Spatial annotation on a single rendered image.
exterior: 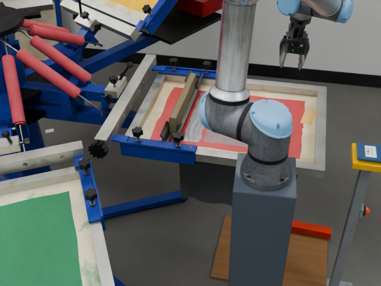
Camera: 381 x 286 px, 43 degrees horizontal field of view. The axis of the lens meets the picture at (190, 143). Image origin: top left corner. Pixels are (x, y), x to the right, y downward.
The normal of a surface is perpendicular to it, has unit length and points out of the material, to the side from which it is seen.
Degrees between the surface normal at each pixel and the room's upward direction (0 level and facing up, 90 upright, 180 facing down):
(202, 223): 0
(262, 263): 90
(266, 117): 7
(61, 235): 0
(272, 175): 73
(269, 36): 90
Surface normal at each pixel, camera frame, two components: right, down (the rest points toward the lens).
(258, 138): -0.56, 0.52
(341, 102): -0.02, -0.78
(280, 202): -0.16, 0.62
